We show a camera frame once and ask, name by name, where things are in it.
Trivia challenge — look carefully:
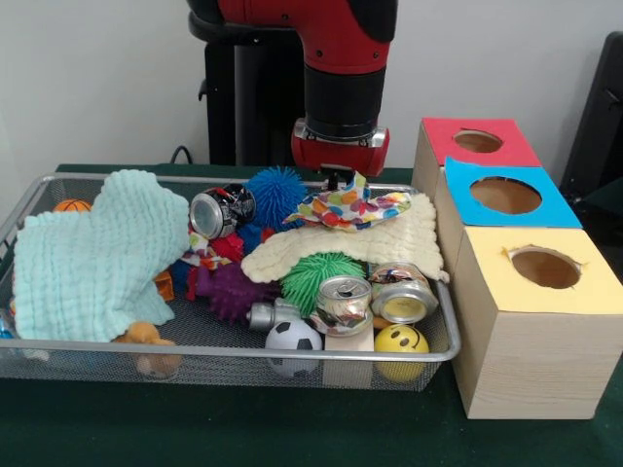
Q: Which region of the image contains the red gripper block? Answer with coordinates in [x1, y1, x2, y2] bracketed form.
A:
[290, 126, 389, 192]

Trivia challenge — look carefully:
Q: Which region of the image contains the polka dot cloth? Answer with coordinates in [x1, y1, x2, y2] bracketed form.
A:
[282, 170, 415, 234]

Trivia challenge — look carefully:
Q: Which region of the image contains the blue spiky puffer ball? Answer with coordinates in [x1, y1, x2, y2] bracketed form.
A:
[242, 166, 309, 230]

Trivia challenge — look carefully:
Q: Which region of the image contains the wooden box with three holes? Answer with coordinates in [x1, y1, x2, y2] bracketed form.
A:
[411, 116, 623, 420]

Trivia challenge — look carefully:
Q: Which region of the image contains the shallow mesh bin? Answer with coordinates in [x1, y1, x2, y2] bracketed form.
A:
[0, 172, 462, 393]

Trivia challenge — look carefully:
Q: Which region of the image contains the cream waffle cloth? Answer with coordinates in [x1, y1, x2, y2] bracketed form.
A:
[240, 192, 450, 284]

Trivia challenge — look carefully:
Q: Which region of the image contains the green spiky puffer ball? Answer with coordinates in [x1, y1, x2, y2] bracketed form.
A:
[280, 251, 366, 318]

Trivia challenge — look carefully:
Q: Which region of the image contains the black crushed can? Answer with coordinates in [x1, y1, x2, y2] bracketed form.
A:
[188, 182, 258, 239]

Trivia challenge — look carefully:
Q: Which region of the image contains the silver crushed can pull tab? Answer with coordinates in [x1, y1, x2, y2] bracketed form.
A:
[309, 274, 375, 338]

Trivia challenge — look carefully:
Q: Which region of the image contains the crushed can yellow base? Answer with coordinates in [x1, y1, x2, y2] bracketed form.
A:
[369, 261, 440, 325]

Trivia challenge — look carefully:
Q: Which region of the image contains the purple spiky toy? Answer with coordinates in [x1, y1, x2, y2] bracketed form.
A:
[186, 262, 283, 323]

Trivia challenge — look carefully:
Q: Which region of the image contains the small soccer ball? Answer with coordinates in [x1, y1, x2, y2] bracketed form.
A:
[264, 318, 325, 378]

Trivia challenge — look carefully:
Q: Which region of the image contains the yellow smiley ball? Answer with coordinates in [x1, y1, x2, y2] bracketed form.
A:
[373, 323, 432, 382]

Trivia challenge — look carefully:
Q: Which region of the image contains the mint green waffle cloth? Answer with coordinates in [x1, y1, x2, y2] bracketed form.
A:
[13, 168, 192, 342]

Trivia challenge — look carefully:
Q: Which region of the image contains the dark green table cloth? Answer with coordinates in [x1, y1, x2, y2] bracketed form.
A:
[0, 163, 623, 467]

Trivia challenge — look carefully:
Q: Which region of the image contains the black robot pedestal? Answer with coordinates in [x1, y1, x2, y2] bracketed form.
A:
[188, 9, 366, 169]

